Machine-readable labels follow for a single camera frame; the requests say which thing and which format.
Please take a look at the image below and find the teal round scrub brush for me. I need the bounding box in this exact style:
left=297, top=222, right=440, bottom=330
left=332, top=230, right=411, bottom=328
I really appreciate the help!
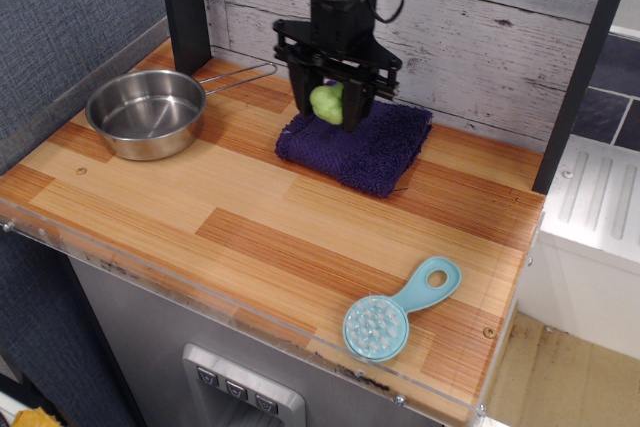
left=342, top=257, right=462, bottom=362

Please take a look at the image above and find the stainless steel pot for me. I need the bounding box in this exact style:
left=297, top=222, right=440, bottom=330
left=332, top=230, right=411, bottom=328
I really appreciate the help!
left=85, top=62, right=278, bottom=161

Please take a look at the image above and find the black right frame post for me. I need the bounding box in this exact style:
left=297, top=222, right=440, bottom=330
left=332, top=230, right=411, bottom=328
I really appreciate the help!
left=532, top=0, right=621, bottom=195

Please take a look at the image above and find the green toy broccoli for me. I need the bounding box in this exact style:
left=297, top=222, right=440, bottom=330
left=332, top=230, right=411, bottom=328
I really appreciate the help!
left=310, top=83, right=344, bottom=125

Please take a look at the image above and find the yellow object at corner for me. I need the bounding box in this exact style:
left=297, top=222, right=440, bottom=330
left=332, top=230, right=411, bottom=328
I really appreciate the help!
left=11, top=408, right=62, bottom=427

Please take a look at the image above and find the folded purple towel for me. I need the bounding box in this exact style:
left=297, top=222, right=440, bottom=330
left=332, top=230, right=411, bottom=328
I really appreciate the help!
left=275, top=101, right=432, bottom=198

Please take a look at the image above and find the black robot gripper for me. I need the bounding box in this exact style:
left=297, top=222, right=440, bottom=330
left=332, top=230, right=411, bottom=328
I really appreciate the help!
left=274, top=0, right=402, bottom=132

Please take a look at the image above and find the silver toy dispenser panel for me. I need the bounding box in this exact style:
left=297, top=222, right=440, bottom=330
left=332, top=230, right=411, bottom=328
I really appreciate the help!
left=182, top=343, right=307, bottom=426

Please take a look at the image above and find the clear acrylic table edge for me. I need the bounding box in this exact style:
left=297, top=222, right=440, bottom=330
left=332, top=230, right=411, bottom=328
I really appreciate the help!
left=1, top=183, right=544, bottom=426

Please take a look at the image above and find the white toy sink unit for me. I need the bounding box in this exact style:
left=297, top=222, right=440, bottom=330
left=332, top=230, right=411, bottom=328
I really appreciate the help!
left=517, top=136, right=639, bottom=358

